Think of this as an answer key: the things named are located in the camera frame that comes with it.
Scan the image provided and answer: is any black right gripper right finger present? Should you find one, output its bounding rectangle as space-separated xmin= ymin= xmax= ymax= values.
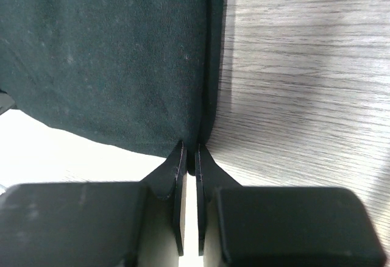
xmin=194 ymin=146 xmax=385 ymax=267

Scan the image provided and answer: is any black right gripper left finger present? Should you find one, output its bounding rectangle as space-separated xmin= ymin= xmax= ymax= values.
xmin=1 ymin=143 xmax=186 ymax=266

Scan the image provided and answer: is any black t shirt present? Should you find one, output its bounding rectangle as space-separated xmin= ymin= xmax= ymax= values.
xmin=1 ymin=0 xmax=224 ymax=157

